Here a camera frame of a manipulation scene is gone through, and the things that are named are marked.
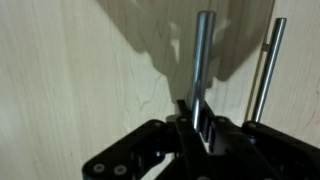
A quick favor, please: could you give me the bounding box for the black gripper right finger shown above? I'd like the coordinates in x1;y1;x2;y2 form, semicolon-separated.
201;104;320;180

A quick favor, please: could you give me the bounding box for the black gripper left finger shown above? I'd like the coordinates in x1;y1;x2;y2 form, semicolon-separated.
82;100;214;180

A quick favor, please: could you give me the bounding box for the door steel handle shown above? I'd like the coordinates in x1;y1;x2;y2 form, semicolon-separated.
189;11;216;131
251;18;287;122

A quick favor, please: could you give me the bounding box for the right wooden cabinet door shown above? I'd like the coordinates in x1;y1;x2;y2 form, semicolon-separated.
249;0;320;147

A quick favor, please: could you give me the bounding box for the wooden cabinet door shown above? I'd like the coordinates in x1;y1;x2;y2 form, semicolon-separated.
0;0;275;180
249;0;320;147

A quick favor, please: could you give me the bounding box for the left wooden cabinet door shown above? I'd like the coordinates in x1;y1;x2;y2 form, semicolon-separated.
0;0;275;180

